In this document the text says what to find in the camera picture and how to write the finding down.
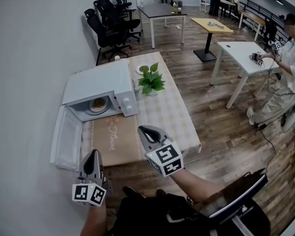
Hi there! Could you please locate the white microwave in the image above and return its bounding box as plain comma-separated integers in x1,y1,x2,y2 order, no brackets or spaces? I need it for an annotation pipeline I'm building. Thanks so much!
50,59,139,171

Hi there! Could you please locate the checked beige tablecloth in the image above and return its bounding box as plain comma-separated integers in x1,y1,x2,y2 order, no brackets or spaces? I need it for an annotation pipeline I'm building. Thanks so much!
80,52,203,168

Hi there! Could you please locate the golden brown food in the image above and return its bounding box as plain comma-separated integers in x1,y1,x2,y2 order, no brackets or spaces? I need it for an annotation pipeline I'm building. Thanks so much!
92,98,107,108

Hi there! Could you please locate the white desk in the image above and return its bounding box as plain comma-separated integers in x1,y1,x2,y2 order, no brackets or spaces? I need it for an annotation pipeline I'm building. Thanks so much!
209,41,282,110

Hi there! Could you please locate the black metal railing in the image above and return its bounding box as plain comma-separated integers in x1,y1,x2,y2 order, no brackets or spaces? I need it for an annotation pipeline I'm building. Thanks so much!
245,0,291,38

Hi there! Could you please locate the person's right forearm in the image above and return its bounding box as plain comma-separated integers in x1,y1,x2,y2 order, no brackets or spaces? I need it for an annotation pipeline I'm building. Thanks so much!
169,168,226,205

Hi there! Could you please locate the green potted plant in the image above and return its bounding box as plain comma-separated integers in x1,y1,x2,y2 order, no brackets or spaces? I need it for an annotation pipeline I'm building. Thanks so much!
137,61,167,97

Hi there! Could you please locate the person's left forearm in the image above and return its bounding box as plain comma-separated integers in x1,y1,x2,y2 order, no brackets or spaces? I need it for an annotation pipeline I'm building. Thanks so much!
80,204,109,236

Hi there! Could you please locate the small white plate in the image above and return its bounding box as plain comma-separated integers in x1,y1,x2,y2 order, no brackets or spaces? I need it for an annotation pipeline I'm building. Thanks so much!
135,63,151,75

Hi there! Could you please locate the wooden-top white-legged table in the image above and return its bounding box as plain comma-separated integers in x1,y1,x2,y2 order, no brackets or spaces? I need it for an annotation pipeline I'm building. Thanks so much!
237,10,267,42

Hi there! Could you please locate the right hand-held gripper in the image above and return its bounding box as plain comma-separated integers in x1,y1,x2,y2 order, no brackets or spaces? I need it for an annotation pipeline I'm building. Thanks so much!
137,124,185,177

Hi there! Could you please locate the grey tool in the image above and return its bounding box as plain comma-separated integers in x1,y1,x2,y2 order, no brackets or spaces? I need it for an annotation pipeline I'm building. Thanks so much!
206,20,225,30

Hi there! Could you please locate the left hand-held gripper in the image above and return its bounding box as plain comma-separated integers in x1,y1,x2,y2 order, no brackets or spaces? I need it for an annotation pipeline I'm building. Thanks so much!
72,149,113,207

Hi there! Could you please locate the black white-framed chair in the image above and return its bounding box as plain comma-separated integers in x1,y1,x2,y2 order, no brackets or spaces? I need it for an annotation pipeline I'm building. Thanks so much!
208,168,269,236

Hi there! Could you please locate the yellow black-pedestal table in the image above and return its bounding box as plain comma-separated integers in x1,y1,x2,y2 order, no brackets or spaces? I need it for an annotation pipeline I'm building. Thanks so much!
190,17,235,63

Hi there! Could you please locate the dark-top white-legged table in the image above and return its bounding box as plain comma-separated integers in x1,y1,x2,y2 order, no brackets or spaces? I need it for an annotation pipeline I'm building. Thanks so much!
136,2,188,50

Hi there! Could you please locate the large white plate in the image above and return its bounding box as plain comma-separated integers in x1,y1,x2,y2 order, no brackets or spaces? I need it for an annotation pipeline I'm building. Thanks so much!
85,96,112,116

